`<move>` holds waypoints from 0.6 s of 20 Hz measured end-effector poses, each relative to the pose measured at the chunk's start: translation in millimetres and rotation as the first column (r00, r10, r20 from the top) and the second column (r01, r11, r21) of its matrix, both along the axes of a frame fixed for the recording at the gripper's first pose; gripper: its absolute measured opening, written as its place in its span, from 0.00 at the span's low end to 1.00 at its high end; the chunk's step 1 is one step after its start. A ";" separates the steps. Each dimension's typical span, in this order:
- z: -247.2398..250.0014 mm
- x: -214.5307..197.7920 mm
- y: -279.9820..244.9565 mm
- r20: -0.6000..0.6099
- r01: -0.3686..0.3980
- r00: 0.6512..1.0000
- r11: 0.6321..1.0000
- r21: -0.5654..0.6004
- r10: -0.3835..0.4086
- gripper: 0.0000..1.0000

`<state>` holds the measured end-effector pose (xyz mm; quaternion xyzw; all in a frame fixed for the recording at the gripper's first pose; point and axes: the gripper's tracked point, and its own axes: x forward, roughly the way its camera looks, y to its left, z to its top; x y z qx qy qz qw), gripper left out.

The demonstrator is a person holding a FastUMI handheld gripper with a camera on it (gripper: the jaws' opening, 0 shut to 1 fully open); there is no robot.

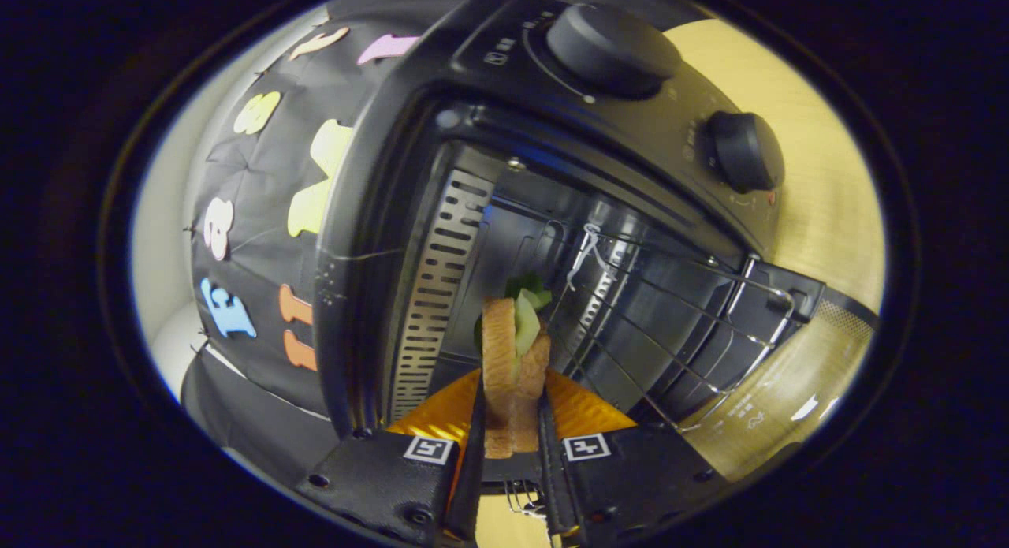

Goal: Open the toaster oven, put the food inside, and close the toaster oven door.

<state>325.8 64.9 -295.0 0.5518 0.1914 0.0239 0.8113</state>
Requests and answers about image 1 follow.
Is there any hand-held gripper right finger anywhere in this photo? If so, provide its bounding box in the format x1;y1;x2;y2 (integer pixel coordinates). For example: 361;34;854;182
538;367;734;547

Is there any white string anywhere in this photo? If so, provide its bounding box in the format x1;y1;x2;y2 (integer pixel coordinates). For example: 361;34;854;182
566;223;609;293

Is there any sandwich with lettuce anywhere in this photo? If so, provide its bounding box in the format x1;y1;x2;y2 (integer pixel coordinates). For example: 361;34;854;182
475;274;554;460

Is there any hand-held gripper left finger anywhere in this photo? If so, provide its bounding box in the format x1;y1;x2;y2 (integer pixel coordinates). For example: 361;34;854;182
296;367;488;547

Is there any black toaster oven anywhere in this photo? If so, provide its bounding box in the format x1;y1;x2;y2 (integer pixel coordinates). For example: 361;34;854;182
315;0;880;486

